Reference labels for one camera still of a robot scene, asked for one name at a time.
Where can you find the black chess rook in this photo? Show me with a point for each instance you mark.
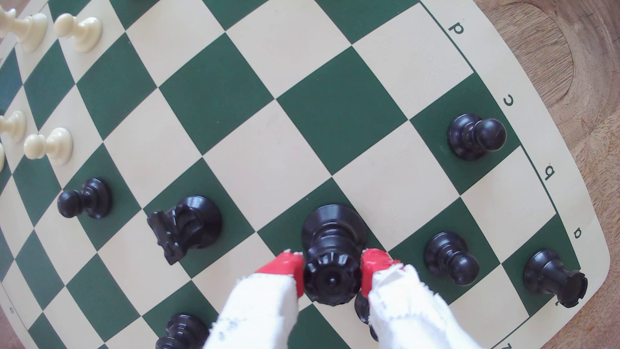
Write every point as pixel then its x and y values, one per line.
pixel 552 277

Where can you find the black chess piece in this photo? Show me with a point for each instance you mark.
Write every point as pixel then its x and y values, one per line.
pixel 361 310
pixel 184 333

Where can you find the black chess queen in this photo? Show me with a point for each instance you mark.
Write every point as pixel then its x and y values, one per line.
pixel 333 242

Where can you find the cream chess pawn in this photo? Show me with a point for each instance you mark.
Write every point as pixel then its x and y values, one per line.
pixel 13 126
pixel 53 145
pixel 29 30
pixel 83 32

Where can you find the green and cream chess mat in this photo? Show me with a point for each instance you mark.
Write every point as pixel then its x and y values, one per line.
pixel 271 155

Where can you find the black chess knight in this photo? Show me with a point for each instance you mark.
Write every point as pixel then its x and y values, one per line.
pixel 193 225

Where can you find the black chess pawn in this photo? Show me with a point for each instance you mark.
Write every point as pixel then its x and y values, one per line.
pixel 92 197
pixel 472 136
pixel 448 254

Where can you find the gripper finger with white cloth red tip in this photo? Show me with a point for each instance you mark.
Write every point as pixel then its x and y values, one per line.
pixel 261 310
pixel 407 315

